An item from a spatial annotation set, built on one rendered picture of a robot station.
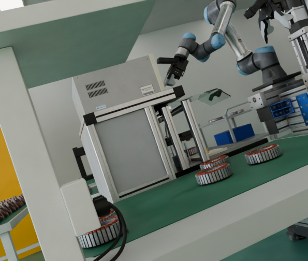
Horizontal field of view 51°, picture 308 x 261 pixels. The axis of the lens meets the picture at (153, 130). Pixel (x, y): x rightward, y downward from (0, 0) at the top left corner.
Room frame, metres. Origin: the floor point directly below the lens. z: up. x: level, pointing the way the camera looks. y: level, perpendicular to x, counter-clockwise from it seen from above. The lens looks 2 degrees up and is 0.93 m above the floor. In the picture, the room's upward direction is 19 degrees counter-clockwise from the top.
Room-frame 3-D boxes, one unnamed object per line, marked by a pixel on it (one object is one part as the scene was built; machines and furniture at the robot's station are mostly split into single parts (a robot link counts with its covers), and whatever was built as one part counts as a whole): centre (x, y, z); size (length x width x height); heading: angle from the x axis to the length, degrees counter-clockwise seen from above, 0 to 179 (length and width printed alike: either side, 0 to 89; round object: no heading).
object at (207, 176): (1.01, -0.13, 0.77); 0.11 x 0.11 x 0.04
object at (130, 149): (1.32, 0.11, 0.91); 0.28 x 0.03 x 0.32; 106
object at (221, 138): (4.40, -1.05, 0.51); 1.01 x 0.60 x 1.01; 16
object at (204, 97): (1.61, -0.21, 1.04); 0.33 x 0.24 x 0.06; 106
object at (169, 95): (1.65, 0.12, 1.09); 0.68 x 0.44 x 0.05; 16
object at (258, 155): (1.06, -0.31, 0.77); 0.11 x 0.11 x 0.04
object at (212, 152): (1.62, -0.22, 0.78); 0.15 x 0.15 x 0.01; 16
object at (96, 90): (1.66, 0.13, 1.22); 0.44 x 0.39 x 0.20; 16
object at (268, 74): (2.07, -0.84, 1.09); 0.15 x 0.15 x 0.10
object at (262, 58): (2.07, -0.84, 1.20); 0.13 x 0.12 x 0.14; 37
